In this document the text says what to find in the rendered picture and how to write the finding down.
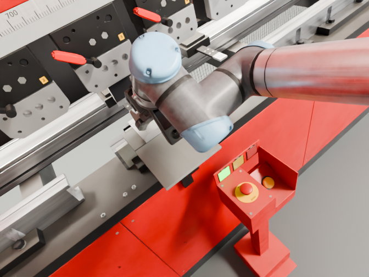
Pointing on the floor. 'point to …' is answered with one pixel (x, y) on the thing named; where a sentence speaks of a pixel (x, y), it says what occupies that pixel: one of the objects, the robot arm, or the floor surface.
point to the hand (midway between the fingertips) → (152, 122)
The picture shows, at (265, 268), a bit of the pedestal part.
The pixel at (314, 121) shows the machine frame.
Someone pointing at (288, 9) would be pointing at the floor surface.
